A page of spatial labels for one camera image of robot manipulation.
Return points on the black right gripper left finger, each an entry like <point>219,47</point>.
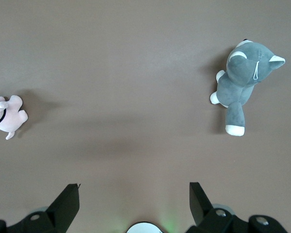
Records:
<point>65,206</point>

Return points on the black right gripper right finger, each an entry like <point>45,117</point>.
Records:
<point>200,208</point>

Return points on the pale pink plush animal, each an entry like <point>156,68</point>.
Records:
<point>12,116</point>

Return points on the grey white husky plush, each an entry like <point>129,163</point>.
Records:
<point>235,89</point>

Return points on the brown table cover sheet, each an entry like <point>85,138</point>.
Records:
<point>135,72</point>

